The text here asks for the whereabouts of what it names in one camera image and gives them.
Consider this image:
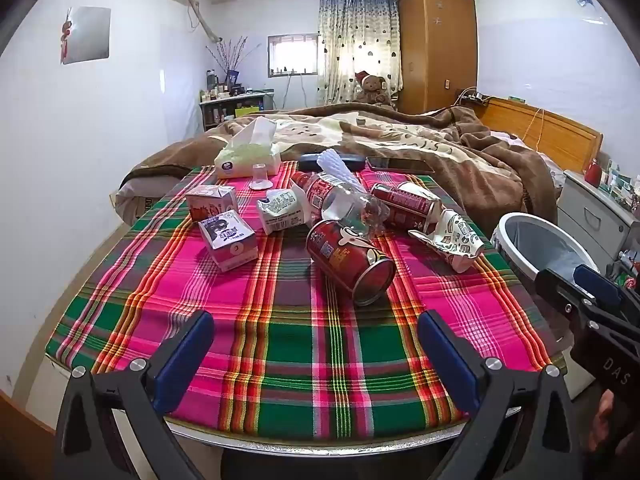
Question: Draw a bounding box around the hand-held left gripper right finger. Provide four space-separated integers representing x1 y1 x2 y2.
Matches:
417 309 583 480

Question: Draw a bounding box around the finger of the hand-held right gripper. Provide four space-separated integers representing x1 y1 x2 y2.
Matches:
535 268 599 320
572 264 640 328

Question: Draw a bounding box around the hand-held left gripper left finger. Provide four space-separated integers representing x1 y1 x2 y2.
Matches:
55 309 221 480

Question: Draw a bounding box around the white trash bin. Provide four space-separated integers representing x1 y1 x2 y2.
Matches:
491 212 601 291

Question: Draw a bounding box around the crushed printed paper cup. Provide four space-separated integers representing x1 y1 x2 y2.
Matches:
408 208 487 274

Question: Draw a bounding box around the purple milk carton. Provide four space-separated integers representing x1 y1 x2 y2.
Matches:
198 210 259 273

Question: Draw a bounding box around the red drink can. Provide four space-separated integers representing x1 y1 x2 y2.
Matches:
370 181 443 234
306 219 397 307

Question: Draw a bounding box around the red white milk carton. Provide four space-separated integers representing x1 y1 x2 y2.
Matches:
186 185 240 222

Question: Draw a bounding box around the clear plastic bottle red label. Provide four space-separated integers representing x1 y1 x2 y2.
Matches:
290 170 392 237

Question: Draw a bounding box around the white foam net sleeve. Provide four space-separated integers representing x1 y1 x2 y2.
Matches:
320 148 362 186

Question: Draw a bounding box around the person's right hand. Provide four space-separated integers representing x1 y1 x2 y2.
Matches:
586 389 617 457

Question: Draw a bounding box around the pile of colourful bags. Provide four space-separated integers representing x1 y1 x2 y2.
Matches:
607 250 640 291

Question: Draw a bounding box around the grey drawer cabinet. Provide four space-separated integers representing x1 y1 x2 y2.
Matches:
556 170 640 261

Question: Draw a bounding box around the pile of small boxes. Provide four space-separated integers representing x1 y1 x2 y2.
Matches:
597 160 640 206

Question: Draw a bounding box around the plaid tablecloth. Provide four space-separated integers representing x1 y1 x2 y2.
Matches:
44 162 568 438

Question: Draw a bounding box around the pink bed sheet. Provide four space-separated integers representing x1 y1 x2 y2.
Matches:
487 130 566 186

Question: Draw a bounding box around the wooden headboard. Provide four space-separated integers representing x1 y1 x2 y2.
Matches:
477 96 604 175

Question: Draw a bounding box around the brown beige blanket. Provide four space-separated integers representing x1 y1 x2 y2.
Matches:
120 102 558 241

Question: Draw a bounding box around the white green crushed carton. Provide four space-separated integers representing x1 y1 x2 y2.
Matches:
256 187 308 236

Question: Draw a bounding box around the small clear plastic cup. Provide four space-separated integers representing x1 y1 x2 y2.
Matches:
249 164 272 191

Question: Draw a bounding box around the black smartphone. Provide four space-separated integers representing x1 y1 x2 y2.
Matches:
365 156 436 175

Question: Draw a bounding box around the tissue pack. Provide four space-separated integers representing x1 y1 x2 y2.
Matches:
214 116 282 178

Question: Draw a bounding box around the dark blue glasses case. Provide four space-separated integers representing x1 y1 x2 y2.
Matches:
298 152 366 173

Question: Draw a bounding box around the shelf with bottles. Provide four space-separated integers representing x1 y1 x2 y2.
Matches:
199 89 276 133

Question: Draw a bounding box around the wooden wardrobe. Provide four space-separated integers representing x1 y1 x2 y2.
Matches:
397 0 478 116

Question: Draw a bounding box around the brown teddy bear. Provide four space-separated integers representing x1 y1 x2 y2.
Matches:
352 71 396 108

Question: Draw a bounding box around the vase with branches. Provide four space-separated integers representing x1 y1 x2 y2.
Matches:
205 36 263 86

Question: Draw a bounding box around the small window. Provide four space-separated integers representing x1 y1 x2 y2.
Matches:
267 34 321 78

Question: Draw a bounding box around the patterned curtain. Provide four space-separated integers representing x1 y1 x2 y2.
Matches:
316 0 403 107

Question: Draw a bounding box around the air conditioner pipe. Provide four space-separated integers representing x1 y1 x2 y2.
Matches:
182 0 223 43

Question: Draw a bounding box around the orange cable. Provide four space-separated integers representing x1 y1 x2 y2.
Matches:
522 106 546 153

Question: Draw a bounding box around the blue wall sticker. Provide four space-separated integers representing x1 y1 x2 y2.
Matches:
575 0 608 23

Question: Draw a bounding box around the silver wall mirror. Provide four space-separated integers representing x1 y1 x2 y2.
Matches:
61 6 112 65

